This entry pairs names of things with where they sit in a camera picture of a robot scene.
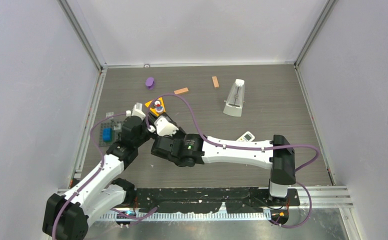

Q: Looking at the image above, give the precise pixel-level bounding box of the grey building plate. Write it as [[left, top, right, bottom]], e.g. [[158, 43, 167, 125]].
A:
[[98, 121, 123, 147]]

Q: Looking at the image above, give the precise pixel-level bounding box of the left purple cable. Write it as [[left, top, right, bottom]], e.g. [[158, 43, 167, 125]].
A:
[[51, 112, 129, 240]]

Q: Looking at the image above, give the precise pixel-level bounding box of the white metronome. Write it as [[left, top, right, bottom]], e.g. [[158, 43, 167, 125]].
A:
[[223, 79, 245, 117]]

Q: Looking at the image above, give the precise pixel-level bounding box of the yellow triangular toy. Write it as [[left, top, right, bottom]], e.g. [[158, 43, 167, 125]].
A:
[[144, 97, 166, 117]]

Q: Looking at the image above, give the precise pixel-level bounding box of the blue building brick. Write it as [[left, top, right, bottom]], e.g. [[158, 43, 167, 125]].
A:
[[102, 127, 113, 143]]

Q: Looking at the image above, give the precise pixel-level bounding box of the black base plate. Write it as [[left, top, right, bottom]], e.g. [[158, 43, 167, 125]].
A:
[[124, 187, 300, 214]]

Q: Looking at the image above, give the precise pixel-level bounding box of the purple plastic cap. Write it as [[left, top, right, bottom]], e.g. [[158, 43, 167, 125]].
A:
[[145, 77, 155, 90]]

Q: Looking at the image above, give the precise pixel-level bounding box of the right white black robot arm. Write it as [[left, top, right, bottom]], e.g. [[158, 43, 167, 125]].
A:
[[151, 133, 296, 205]]

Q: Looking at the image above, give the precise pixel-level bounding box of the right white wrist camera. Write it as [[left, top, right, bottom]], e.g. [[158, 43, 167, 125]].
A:
[[149, 116, 179, 137]]

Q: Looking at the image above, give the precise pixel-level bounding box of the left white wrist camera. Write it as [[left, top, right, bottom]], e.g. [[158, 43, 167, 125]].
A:
[[125, 102, 146, 120]]

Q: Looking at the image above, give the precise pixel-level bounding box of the white printed card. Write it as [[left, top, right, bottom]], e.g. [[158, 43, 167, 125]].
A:
[[236, 131, 255, 142]]

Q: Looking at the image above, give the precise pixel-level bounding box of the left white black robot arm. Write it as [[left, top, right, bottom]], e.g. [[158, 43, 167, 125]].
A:
[[42, 111, 157, 240]]

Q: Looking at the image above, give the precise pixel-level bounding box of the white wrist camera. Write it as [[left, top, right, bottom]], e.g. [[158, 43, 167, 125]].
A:
[[125, 102, 146, 120], [149, 116, 179, 137]]

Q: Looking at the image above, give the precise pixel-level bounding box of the upright orange wooden block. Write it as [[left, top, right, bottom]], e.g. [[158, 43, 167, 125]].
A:
[[211, 76, 220, 89]]

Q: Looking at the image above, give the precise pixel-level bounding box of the small clear grey tile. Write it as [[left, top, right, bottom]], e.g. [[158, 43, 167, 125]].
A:
[[106, 112, 114, 118]]

